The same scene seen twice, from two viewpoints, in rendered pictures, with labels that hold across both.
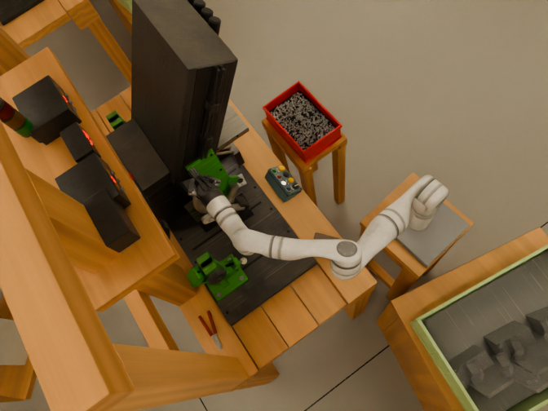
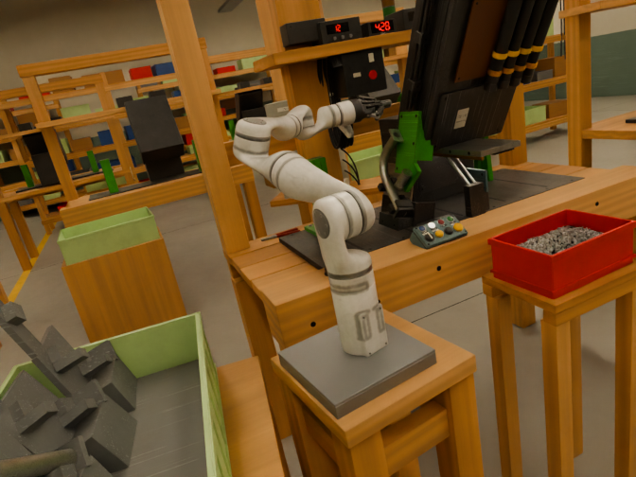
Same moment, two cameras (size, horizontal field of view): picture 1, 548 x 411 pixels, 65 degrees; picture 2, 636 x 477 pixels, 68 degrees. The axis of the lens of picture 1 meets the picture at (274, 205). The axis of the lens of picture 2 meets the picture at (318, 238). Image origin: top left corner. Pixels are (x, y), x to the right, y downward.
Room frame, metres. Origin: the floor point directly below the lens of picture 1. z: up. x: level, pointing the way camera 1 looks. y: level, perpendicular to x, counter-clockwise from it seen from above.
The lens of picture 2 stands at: (0.26, -1.38, 1.42)
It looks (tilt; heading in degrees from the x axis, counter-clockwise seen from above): 18 degrees down; 84
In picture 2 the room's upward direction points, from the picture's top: 11 degrees counter-clockwise
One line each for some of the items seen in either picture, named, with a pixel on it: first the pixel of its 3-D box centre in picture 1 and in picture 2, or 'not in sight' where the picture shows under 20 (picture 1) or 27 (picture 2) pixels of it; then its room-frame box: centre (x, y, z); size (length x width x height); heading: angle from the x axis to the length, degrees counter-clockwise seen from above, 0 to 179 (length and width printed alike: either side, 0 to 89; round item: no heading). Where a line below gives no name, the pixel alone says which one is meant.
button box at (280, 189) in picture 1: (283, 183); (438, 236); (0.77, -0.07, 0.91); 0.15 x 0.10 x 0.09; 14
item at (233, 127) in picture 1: (198, 143); (460, 148); (0.98, 0.18, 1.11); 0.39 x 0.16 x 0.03; 104
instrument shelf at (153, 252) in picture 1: (71, 163); (372, 44); (0.82, 0.51, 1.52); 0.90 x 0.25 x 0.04; 14
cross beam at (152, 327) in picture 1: (92, 215); (369, 120); (0.79, 0.62, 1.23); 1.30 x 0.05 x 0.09; 14
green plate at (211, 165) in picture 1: (205, 169); (415, 141); (0.82, 0.18, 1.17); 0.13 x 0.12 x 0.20; 14
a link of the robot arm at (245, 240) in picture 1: (254, 243); (297, 121); (0.43, 0.10, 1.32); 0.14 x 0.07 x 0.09; 57
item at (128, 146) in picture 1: (150, 175); (427, 154); (0.95, 0.42, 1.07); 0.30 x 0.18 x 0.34; 14
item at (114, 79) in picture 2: not in sight; (123, 142); (-1.69, 6.87, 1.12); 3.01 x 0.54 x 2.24; 14
